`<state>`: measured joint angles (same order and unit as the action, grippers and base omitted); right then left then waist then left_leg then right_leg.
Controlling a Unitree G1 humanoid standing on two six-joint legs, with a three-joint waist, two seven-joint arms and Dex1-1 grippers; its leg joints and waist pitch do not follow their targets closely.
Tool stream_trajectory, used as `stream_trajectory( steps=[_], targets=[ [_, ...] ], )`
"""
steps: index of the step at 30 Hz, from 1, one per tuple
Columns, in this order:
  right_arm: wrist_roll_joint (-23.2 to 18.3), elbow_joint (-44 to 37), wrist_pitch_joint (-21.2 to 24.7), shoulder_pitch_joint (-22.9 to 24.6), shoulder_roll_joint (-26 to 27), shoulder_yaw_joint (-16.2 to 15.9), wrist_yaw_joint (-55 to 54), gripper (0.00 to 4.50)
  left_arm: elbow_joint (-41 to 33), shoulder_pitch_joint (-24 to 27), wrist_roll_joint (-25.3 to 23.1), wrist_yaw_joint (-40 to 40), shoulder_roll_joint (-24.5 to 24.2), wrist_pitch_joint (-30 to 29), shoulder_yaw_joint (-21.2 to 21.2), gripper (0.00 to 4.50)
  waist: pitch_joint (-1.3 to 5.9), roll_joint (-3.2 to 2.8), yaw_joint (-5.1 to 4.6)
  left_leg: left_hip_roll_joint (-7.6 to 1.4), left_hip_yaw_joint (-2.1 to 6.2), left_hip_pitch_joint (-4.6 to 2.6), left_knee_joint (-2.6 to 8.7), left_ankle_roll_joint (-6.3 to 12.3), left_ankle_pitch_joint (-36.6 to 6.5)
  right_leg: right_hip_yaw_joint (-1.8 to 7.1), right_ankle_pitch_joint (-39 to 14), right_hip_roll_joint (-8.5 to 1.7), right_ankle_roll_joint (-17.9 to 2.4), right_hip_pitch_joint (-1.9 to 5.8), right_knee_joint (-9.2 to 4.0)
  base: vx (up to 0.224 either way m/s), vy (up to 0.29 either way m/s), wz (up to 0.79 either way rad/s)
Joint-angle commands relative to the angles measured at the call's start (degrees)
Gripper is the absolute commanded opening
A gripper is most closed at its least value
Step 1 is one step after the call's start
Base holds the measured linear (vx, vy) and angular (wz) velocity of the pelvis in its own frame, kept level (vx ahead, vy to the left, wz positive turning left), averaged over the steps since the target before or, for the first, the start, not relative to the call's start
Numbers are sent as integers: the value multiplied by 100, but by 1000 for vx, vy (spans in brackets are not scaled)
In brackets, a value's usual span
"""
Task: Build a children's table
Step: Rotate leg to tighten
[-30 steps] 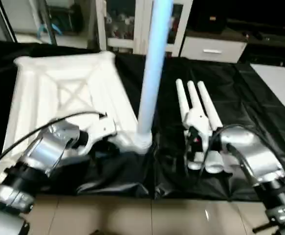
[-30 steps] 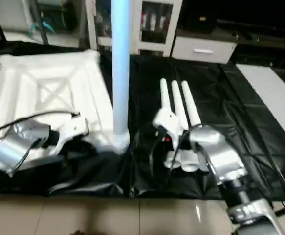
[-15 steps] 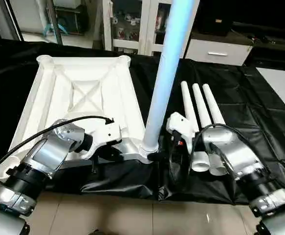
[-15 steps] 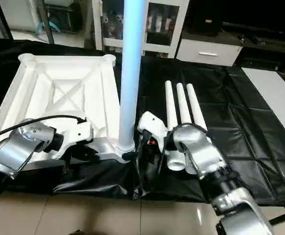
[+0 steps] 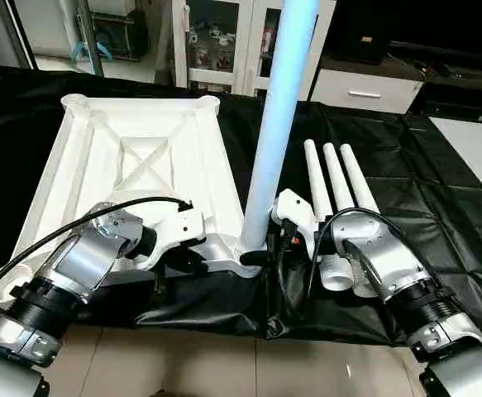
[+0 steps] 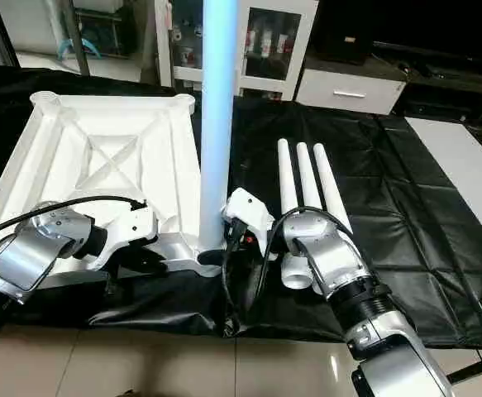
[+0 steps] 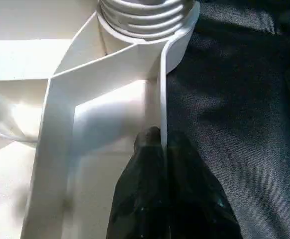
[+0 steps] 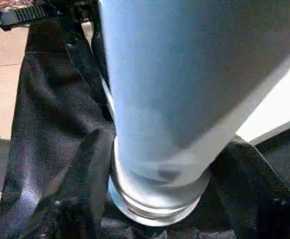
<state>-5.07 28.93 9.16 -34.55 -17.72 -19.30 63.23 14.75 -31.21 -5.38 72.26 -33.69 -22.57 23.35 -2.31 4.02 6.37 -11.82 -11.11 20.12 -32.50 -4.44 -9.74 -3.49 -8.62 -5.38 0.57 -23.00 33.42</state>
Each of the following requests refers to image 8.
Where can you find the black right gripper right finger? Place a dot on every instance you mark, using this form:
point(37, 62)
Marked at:
point(264, 199)

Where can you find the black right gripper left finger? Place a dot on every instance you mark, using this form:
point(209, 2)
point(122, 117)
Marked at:
point(85, 199)

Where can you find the white plastic table top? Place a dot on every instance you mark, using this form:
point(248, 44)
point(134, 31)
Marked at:
point(284, 109)

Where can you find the white plastic table leg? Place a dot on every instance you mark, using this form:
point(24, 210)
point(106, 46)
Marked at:
point(184, 89)

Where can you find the black plastic mat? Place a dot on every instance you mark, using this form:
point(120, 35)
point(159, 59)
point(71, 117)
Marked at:
point(50, 109)

